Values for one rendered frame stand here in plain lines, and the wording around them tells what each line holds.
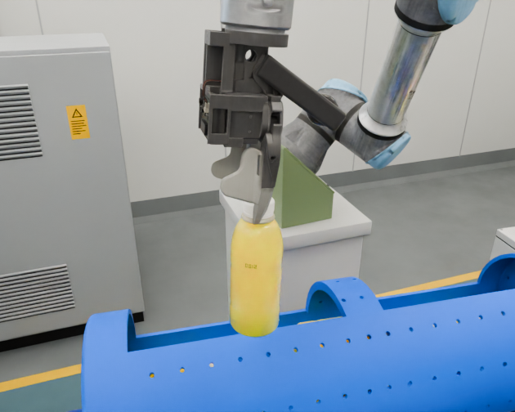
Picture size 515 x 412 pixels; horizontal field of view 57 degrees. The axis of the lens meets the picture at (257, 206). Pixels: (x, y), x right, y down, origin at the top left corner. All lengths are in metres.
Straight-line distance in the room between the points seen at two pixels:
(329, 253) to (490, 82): 3.79
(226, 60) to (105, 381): 0.46
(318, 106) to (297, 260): 0.72
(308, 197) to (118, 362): 0.64
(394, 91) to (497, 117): 4.03
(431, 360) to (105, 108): 1.71
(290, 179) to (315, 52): 2.72
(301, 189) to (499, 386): 0.58
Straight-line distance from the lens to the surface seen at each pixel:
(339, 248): 1.25
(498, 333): 0.89
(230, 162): 0.58
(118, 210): 2.33
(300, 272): 1.23
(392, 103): 1.08
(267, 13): 0.50
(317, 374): 0.75
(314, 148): 1.19
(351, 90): 1.22
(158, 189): 3.70
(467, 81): 4.69
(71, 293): 2.55
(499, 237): 1.43
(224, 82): 0.51
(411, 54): 1.00
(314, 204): 1.19
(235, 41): 0.50
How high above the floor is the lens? 1.72
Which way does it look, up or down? 26 degrees down
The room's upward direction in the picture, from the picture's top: straight up
